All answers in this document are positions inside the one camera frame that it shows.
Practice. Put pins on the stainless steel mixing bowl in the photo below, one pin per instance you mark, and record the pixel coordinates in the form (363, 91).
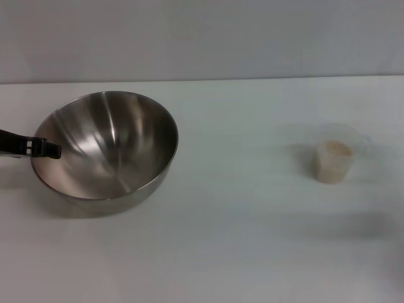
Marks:
(113, 151)

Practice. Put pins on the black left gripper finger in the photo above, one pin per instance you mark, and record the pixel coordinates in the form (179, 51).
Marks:
(38, 146)

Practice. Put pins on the white uncooked rice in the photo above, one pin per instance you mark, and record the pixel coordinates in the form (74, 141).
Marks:
(334, 158)

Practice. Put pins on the clear plastic measuring cup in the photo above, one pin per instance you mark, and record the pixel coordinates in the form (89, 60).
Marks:
(331, 170)

